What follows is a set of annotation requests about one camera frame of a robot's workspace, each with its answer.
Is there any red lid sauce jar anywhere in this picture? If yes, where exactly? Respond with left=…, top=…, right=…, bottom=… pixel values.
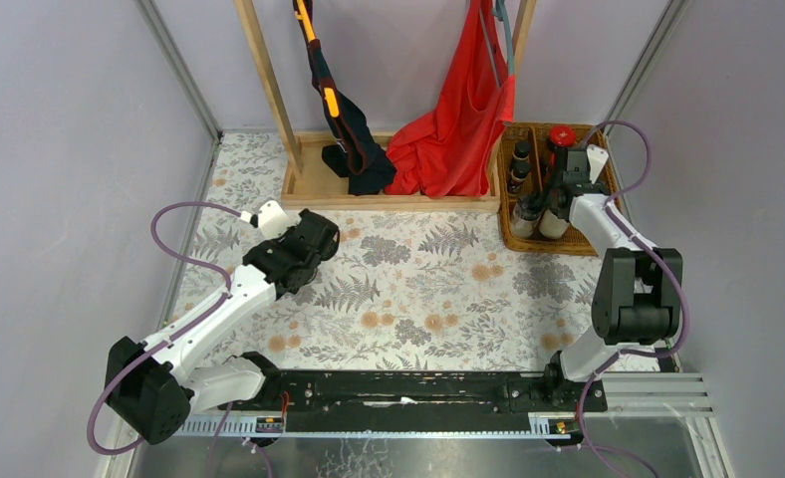
left=546, top=124, right=577, bottom=152

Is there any small dark bottle front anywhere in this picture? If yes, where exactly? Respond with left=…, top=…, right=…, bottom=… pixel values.
left=539, top=209, right=570, bottom=240

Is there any small black cap spice bottle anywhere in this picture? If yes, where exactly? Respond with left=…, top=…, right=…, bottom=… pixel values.
left=513, top=140, right=532, bottom=163

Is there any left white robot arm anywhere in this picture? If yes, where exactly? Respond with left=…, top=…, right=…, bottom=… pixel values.
left=89, top=201, right=340, bottom=444

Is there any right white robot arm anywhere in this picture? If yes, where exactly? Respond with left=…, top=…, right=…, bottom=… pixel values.
left=537, top=145, right=682, bottom=383

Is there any floral table mat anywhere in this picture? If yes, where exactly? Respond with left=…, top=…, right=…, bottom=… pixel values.
left=165, top=131, right=661, bottom=372

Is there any dark navy garment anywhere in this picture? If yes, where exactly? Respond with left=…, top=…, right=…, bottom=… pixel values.
left=293, top=1, right=397, bottom=196

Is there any red apron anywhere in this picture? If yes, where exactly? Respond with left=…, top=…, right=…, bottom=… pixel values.
left=384, top=1, right=516, bottom=198

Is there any grey clothes hanger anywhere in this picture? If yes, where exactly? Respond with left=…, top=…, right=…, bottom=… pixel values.
left=478, top=0, right=516, bottom=87

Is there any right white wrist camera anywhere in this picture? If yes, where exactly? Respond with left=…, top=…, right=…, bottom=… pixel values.
left=586, top=144, right=610, bottom=183

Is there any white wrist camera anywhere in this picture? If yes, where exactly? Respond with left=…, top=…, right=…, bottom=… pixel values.
left=238, top=200, right=298, bottom=240
left=586, top=144, right=610, bottom=183

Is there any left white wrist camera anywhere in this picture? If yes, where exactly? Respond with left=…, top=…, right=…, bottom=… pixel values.
left=238, top=200, right=298, bottom=240

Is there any wooden rack frame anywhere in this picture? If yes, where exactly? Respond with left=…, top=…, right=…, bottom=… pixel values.
left=236, top=1, right=534, bottom=212

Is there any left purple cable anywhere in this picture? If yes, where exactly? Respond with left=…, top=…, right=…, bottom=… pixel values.
left=86, top=201, right=252, bottom=458

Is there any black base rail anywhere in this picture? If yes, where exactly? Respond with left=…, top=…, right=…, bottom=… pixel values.
left=233, top=353, right=608, bottom=434

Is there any aluminium frame rail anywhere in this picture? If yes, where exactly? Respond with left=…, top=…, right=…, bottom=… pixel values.
left=602, top=372, right=714, bottom=417

